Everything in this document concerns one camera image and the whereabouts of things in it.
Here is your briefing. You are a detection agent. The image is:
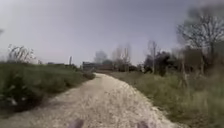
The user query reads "grass field with bushes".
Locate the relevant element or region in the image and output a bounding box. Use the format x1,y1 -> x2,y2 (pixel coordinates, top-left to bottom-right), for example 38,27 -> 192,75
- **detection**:
107,64 -> 224,128

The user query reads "low building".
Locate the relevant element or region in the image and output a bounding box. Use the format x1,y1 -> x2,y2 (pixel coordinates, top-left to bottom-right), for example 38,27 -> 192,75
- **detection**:
81,61 -> 114,72

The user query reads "robot's own part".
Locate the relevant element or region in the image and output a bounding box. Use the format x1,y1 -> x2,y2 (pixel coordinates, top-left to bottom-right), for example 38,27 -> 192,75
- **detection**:
69,118 -> 85,128
136,121 -> 150,128

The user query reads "dark bushy tree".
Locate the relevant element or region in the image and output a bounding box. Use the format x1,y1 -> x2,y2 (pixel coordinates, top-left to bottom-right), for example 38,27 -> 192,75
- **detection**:
143,50 -> 178,77

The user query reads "pale gravel path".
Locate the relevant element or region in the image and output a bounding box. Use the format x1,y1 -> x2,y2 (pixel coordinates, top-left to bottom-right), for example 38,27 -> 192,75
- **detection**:
0,72 -> 181,128

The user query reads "row of bare trees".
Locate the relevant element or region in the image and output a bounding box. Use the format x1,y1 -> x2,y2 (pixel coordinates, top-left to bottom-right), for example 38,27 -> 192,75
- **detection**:
111,39 -> 161,73

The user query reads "large bare tree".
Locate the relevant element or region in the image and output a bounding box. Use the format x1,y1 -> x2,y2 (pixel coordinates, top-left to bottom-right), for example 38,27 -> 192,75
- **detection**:
176,3 -> 224,73

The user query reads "bare pale bush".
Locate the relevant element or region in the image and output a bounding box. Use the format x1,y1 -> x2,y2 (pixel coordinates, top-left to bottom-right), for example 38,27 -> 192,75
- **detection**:
7,44 -> 38,65

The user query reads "grass field with low plants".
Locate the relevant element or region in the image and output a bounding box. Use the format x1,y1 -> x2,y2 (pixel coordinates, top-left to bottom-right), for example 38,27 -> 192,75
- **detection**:
0,62 -> 97,116

